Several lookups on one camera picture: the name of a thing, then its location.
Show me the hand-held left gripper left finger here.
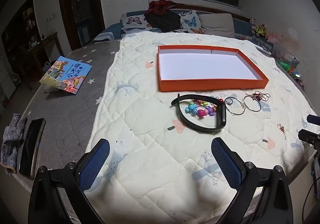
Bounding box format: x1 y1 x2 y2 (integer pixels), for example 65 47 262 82
28 138 110 224

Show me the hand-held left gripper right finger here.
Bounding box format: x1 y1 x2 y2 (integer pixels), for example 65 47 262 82
211 137 293 224

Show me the small gold earring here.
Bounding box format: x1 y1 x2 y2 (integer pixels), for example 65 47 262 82
277 123 287 139

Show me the black silicone wristband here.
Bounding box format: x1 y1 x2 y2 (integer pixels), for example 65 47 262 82
171 94 227 133

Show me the colourful candy bead bracelet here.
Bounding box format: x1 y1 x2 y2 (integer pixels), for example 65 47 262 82
184 99 224 118

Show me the orange shallow box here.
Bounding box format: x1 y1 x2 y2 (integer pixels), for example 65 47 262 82
157 45 269 92

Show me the grey star-print bedsheet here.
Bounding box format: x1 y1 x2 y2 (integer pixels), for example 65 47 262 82
12 39 125 214

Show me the cream quilted blanket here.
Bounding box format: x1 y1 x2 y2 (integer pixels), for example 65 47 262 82
85 32 316 224

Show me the green toy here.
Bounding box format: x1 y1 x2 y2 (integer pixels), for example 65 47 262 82
280 60 292 72

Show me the black smartphone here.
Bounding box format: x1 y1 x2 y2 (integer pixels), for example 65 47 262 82
19 118 47 180

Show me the grey knitted glove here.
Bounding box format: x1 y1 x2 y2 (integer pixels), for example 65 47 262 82
0 113 27 174

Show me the children's picture book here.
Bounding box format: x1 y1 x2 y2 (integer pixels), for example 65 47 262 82
39 56 92 95

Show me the yellow-vested bear plush toy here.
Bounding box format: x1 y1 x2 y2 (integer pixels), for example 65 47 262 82
251 24 267 38

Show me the white cabinet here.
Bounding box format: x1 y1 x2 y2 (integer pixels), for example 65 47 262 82
0 62 17 107

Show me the dark wooden desk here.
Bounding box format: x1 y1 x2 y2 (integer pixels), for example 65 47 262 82
25 32 64 90

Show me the beige pillow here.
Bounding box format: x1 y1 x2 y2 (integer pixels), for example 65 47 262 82
199 13 235 38

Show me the butterfly print pillow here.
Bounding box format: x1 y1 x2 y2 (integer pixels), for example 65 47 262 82
179 9 206 35
121 12 163 38

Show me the dark wooden door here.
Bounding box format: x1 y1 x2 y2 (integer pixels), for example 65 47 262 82
57 0 105 52

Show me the dark wooden shelf cabinet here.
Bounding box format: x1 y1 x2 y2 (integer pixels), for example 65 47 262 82
0 0 42 70

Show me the black quilted bag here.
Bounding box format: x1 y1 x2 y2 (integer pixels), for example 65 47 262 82
144 10 181 33

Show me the red cloth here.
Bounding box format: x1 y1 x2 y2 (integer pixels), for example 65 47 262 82
147 0 175 16

